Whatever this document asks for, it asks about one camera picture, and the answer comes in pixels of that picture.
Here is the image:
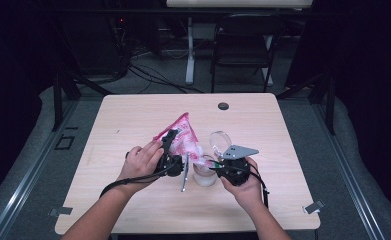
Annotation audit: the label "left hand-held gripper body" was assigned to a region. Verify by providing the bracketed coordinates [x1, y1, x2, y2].
[156, 151, 190, 193]

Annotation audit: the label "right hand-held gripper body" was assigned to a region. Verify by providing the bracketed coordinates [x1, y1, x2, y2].
[216, 144, 260, 187]

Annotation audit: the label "clear glass jar with lid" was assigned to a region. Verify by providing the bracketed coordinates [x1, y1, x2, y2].
[192, 130, 233, 188]

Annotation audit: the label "pink snack bag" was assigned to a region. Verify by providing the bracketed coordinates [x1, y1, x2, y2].
[152, 112, 215, 168]

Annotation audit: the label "person's right hand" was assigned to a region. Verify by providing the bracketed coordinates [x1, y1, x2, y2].
[220, 157, 265, 209]

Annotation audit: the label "person's left hand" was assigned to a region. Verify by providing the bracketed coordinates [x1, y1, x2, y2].
[117, 139, 166, 194]

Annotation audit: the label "grey tape piece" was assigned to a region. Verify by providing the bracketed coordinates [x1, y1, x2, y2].
[302, 199, 326, 215]
[49, 206, 73, 217]

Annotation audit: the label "white desk leg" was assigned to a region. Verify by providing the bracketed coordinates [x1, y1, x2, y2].
[185, 17, 196, 85]
[262, 34, 274, 87]

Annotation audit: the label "grey box under desk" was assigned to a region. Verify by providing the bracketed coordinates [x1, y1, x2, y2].
[192, 23, 217, 41]

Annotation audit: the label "black metal stand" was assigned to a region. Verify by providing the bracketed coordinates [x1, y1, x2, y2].
[51, 66, 114, 132]
[276, 71, 337, 136]

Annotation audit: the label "black folding chair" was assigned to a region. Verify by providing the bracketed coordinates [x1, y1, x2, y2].
[210, 13, 286, 94]

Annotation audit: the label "white desk top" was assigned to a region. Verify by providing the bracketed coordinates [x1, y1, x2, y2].
[166, 0, 313, 9]

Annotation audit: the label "right hand-held gripper cable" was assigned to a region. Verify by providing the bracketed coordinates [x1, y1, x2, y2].
[249, 164, 270, 209]

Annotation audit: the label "hand-held gripper cable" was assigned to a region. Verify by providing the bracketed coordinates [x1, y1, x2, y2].
[249, 164, 270, 209]
[99, 163, 171, 198]

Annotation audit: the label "left hand-held gripper cable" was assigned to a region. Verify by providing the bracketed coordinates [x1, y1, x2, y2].
[99, 163, 171, 198]

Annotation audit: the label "black floor cables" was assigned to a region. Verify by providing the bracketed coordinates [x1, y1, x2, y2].
[127, 63, 205, 95]

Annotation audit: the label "aluminium floor rail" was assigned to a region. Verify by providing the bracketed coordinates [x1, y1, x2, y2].
[311, 99, 386, 240]
[0, 99, 79, 240]

